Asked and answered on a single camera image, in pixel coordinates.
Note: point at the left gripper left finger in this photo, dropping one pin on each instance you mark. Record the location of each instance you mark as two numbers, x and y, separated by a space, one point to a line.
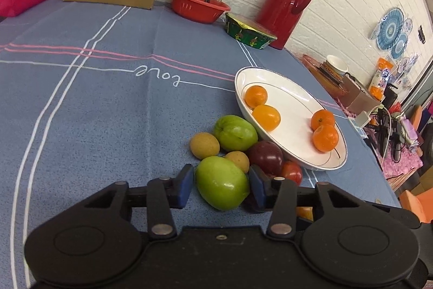
164 194

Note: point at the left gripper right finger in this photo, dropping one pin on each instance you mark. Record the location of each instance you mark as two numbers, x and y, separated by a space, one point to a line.
277 195

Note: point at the red tomato-like fruit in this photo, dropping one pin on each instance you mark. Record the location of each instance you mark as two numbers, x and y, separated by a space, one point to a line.
292 171

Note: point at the red-yellow small fruit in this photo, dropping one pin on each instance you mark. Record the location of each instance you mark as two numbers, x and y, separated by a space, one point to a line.
305 213

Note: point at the dark red plum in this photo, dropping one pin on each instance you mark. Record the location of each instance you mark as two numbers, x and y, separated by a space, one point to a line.
268 156

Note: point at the brown longan fruit two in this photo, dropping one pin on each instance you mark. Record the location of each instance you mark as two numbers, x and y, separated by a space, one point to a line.
240 159

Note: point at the small green apple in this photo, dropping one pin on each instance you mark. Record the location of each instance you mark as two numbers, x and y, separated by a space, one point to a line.
221 183

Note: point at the brown longan fruit one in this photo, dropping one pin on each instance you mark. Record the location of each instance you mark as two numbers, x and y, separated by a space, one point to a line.
203 145

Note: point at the large orange front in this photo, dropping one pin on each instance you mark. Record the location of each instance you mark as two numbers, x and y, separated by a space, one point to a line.
325 138

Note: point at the large orange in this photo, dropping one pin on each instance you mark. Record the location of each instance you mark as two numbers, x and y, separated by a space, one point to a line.
325 138
322 117

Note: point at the large green apple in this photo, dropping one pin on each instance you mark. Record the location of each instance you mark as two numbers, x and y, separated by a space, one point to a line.
235 133

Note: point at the small yellow-orange citrus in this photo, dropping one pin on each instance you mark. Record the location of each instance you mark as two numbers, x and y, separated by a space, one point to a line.
267 117

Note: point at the small orange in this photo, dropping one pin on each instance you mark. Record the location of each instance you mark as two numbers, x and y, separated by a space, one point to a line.
255 96

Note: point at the pink floral side tablecloth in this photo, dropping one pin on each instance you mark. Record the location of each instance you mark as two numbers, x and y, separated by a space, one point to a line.
408 163

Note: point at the white porcelain plate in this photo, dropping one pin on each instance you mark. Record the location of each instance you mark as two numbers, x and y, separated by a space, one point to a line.
296 107

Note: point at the white power strip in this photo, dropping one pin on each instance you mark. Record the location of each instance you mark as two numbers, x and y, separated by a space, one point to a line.
357 128

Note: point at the blue striped tablecloth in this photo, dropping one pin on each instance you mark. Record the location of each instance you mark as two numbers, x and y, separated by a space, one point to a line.
93 93

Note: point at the brown cardboard box right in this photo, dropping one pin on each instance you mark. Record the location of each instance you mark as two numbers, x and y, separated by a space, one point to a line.
357 98

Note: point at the orange snack package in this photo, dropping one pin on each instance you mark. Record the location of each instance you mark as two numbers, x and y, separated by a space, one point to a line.
380 78

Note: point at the orange-brown bowl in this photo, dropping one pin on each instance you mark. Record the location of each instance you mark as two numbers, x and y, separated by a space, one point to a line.
334 88

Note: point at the green instant noodle bowl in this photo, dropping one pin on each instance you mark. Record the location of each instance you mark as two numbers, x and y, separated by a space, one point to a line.
247 31

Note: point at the red thermos jug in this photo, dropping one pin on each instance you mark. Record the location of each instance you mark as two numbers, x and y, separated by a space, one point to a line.
280 17

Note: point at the blue paper fan decoration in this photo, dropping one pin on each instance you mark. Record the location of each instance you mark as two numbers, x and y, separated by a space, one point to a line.
392 32

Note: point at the red plastic basket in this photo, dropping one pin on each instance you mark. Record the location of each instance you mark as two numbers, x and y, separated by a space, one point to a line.
199 10

